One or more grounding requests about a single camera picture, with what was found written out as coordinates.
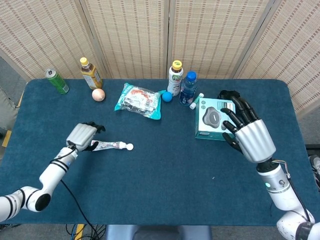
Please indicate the white yellow-capped drink bottle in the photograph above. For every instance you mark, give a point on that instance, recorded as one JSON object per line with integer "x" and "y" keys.
{"x": 175, "y": 80}

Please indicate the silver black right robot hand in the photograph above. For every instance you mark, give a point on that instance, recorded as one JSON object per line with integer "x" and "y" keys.
{"x": 255, "y": 140}

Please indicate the teal Philips speaker box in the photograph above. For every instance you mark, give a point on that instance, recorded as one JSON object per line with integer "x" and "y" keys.
{"x": 210, "y": 117}

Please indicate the yellow tea bottle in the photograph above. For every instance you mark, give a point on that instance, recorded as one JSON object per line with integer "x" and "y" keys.
{"x": 91, "y": 76}

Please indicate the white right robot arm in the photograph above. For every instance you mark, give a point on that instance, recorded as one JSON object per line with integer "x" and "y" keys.
{"x": 282, "y": 195}

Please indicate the grey sneaker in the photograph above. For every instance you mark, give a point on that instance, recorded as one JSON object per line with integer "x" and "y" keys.
{"x": 315, "y": 167}

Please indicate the bamboo folding screen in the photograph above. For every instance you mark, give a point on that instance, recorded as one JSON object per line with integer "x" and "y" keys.
{"x": 135, "y": 37}

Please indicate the green drink can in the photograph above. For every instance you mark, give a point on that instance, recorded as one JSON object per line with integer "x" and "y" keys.
{"x": 58, "y": 82}

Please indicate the teal snack bag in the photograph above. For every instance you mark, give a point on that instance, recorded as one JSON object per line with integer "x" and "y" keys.
{"x": 138, "y": 101}

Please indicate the small blue ball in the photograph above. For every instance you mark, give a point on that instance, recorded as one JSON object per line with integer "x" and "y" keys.
{"x": 167, "y": 97}

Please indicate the blue felt table cover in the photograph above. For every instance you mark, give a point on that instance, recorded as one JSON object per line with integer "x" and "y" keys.
{"x": 150, "y": 180}

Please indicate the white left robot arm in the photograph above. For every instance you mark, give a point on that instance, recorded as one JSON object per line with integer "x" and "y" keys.
{"x": 50, "y": 177}

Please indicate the floral white toothpaste tube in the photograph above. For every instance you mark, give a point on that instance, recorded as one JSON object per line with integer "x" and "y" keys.
{"x": 112, "y": 145}

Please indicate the blue-capped water bottle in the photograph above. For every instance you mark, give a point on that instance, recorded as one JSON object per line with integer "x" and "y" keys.
{"x": 188, "y": 91}

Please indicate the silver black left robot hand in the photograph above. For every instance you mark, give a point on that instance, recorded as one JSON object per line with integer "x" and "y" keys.
{"x": 81, "y": 135}

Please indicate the beige onion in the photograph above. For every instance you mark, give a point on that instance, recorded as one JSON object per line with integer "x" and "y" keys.
{"x": 98, "y": 95}

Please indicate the small white tube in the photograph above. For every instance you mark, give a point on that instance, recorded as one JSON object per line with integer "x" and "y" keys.
{"x": 196, "y": 101}

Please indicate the yellow floor strip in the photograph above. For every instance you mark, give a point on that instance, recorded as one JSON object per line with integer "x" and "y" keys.
{"x": 79, "y": 232}

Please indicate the blue grey padded seat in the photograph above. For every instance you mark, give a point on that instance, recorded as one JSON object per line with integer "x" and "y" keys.
{"x": 157, "y": 232}

